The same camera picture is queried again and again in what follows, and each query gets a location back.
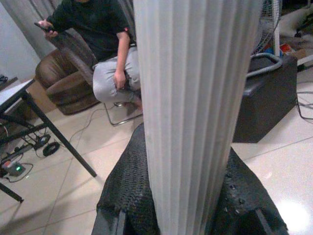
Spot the white handled black broom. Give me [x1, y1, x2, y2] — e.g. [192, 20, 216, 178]
[133, 0, 264, 235]

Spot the person in dark shirt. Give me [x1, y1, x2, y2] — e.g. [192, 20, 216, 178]
[34, 0, 143, 116]

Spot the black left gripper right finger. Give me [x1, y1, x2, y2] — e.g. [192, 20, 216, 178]
[209, 146, 290, 235]

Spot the black square ottoman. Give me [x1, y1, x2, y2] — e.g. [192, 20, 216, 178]
[232, 54, 298, 144]

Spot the white folding table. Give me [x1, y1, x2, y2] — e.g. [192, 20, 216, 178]
[0, 77, 98, 204]

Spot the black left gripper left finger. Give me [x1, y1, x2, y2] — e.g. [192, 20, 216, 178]
[91, 121, 160, 235]

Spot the black phone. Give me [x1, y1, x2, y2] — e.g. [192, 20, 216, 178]
[34, 21, 56, 34]

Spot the grey curtain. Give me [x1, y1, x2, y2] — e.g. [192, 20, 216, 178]
[0, 0, 62, 57]

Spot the coiled black cable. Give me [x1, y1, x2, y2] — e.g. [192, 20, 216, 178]
[43, 141, 61, 157]

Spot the brown armchair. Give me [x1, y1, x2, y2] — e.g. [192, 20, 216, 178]
[35, 30, 101, 116]

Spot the grey power socket box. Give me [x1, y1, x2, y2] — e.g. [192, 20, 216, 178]
[1, 160, 27, 177]

